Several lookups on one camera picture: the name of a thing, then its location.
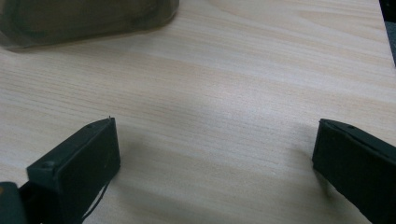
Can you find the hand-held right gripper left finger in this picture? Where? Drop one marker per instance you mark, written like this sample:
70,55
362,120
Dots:
77,161

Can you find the brown transparent storage bin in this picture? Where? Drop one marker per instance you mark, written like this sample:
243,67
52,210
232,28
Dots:
77,21

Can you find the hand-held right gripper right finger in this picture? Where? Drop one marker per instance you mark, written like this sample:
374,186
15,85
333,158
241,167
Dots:
358,165

